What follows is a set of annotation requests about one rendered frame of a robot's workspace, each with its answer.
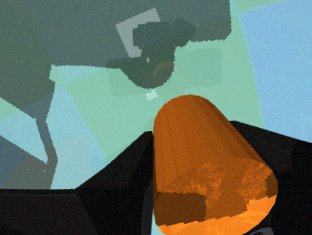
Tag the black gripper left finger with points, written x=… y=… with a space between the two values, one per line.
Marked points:
x=116 y=201

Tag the orange knob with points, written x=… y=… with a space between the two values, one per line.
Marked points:
x=207 y=179

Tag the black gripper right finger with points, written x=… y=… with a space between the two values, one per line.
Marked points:
x=291 y=162

